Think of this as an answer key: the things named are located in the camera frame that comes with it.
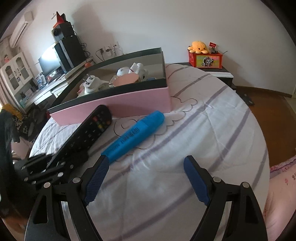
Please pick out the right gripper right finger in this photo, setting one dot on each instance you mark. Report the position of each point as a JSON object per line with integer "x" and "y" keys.
{"x": 245, "y": 221}

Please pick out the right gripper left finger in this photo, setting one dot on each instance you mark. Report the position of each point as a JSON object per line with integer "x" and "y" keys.
{"x": 47, "y": 221}

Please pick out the black remote control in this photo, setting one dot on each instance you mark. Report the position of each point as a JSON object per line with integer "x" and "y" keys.
{"x": 83, "y": 137}

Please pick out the blue highlighter pen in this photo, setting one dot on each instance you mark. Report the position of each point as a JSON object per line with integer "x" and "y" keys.
{"x": 134, "y": 136}

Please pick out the white travel plug adapter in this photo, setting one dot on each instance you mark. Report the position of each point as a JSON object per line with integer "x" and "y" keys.
{"x": 93, "y": 83}

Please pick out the rose gold lidded jar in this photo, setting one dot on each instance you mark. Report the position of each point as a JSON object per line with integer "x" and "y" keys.
{"x": 125, "y": 79}

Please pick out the white earbuds case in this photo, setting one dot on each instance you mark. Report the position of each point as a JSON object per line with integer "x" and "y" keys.
{"x": 122, "y": 71}

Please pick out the white cat figurine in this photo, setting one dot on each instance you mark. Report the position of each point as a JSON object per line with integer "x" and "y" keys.
{"x": 138, "y": 68}

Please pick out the black office chair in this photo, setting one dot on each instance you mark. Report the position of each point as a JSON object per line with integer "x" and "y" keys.
{"x": 24, "y": 125}

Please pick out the white desk with drawers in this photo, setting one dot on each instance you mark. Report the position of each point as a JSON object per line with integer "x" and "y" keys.
{"x": 52, "y": 88}

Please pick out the white glass door cabinet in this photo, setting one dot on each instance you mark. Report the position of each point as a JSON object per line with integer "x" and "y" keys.
{"x": 16, "y": 73}

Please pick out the computer monitor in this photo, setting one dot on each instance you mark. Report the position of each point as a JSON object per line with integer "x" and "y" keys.
{"x": 49, "y": 61}

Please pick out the black floor scale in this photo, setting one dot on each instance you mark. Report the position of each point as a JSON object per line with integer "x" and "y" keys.
{"x": 246, "y": 99}

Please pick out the pink green storage box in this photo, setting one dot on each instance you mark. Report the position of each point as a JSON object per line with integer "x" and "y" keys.
{"x": 149, "y": 93}

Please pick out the black computer tower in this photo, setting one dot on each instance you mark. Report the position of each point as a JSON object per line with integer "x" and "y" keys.
{"x": 70, "y": 52}

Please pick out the low black white cabinet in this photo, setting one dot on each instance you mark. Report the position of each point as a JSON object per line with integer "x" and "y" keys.
{"x": 223, "y": 74}

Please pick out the white air conditioner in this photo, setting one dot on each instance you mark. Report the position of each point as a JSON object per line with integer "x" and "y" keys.
{"x": 20, "y": 28}

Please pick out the black speaker box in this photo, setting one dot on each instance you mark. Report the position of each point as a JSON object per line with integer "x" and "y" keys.
{"x": 62, "y": 31}

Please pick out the red paper bag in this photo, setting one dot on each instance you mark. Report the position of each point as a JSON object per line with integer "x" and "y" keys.
{"x": 60, "y": 19}

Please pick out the red orange storage box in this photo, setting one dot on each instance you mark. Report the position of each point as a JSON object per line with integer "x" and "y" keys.
{"x": 206, "y": 60}

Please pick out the orange octopus plush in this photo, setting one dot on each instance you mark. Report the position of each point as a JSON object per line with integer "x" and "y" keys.
{"x": 198, "y": 47}

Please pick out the wall power outlet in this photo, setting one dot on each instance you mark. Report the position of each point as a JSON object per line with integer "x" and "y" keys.
{"x": 113, "y": 48}

